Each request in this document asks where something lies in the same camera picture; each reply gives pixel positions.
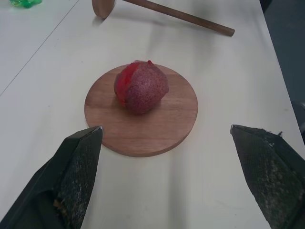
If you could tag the red toy fruit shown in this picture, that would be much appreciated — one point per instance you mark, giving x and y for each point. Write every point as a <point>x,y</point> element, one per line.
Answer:
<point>141,88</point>

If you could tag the round wooden board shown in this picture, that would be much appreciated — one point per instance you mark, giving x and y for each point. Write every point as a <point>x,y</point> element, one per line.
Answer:
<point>152,124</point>

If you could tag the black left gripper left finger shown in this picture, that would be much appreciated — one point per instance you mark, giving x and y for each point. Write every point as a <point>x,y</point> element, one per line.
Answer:
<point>71,176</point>

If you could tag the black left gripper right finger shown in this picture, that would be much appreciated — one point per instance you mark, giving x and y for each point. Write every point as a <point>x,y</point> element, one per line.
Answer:
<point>267,171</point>

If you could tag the green plastic object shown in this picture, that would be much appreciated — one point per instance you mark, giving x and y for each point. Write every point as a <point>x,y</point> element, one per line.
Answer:
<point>25,3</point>

